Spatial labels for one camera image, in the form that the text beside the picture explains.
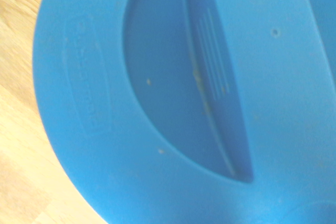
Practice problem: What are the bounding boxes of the blue plastic container lid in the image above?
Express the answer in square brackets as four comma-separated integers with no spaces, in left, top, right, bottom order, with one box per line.
[31,0,336,224]

